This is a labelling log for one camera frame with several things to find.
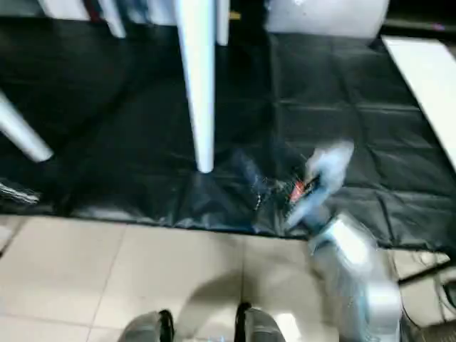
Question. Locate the glossy black box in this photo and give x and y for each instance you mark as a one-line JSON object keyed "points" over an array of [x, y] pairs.
{"points": [[246, 16]]}

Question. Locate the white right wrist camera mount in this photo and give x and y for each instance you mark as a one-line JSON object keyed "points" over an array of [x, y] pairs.
{"points": [[331, 167]]}

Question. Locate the black tripod leg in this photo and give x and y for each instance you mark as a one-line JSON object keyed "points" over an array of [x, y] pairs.
{"points": [[424, 272]]}

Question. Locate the black table mat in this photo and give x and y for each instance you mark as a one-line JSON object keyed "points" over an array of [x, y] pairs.
{"points": [[338, 107]]}

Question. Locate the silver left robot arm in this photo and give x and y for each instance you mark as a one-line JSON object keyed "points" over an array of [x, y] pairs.
{"points": [[18, 194]]}

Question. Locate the dark right robot foot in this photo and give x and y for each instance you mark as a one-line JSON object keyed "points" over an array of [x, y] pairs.
{"points": [[258, 324]]}

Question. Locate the white flat board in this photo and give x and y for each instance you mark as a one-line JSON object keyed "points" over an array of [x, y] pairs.
{"points": [[424, 89]]}

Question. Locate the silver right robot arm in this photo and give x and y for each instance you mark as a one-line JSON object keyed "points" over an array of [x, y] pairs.
{"points": [[356, 270]]}

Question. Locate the white panel with round mount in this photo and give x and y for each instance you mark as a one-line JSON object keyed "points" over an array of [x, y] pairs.
{"points": [[327, 18]]}

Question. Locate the black monitor with red logo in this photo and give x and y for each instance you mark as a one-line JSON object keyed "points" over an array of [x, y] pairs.
{"points": [[420, 14]]}

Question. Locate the dark left robot foot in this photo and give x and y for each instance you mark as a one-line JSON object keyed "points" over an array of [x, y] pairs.
{"points": [[151, 326]]}

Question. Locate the dark robot foot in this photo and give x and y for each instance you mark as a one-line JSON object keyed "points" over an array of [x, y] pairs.
{"points": [[151, 326], [258, 324]]}

